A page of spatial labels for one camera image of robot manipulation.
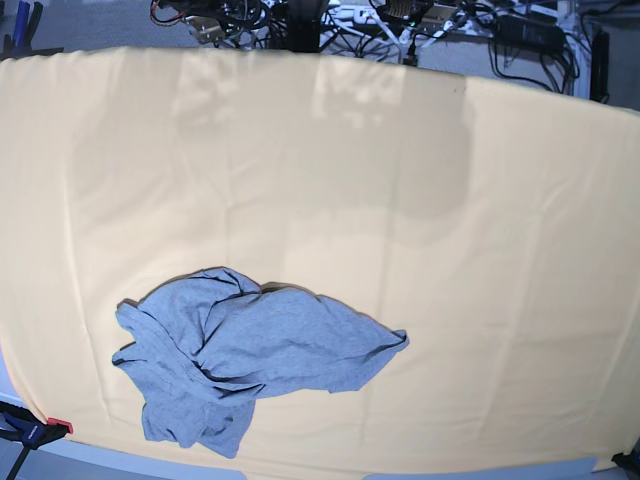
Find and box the black clamp right corner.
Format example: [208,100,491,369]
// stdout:
[611,442,640,476]

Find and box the grey t-shirt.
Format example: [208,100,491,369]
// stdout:
[112,267,409,459]

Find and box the blue black bar clamp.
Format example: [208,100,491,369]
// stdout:
[1,401,73,480]

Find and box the white power strip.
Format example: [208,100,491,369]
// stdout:
[327,3,496,36]

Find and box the yellow table cloth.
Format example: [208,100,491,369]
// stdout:
[1,48,639,479]

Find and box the black power adapter brick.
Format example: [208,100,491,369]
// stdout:
[495,16,566,53]

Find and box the black centre post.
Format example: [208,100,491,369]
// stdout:
[287,0,326,53]

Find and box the blue clamp top left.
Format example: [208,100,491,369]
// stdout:
[1,1,64,61]

